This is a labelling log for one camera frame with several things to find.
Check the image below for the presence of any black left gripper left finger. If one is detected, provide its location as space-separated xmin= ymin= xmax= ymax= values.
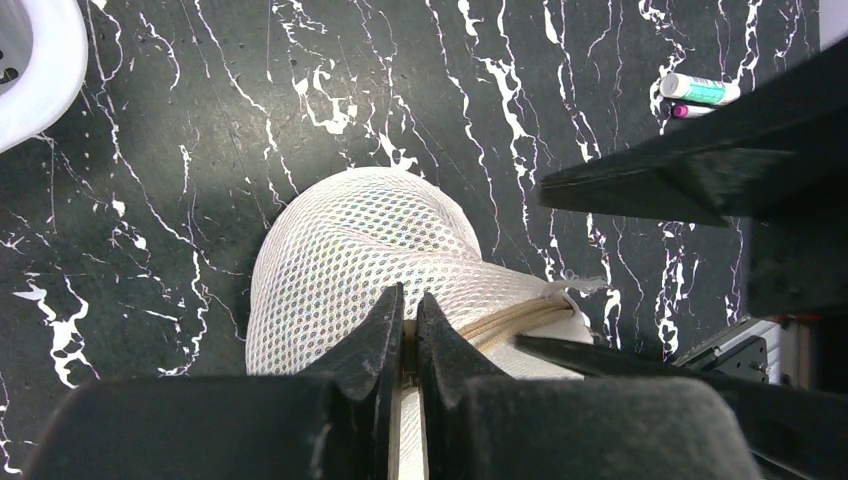
xmin=26 ymin=284 xmax=404 ymax=479

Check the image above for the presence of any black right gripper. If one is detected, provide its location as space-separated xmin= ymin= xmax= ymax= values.
xmin=514 ymin=41 xmax=847 ymax=479

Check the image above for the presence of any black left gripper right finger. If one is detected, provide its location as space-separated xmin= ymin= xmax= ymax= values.
xmin=417 ymin=295 xmax=761 ymax=479

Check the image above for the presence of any white mesh laundry bag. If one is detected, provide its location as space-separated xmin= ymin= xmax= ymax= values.
xmin=245 ymin=166 xmax=607 ymax=480

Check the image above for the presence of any white magenta marker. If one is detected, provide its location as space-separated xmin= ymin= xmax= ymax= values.
xmin=671 ymin=103 xmax=715 ymax=119

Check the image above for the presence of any white green marker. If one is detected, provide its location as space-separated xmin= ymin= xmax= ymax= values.
xmin=658 ymin=73 xmax=741 ymax=106

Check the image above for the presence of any white plastic basket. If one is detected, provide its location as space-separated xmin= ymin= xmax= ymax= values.
xmin=1 ymin=0 xmax=88 ymax=152

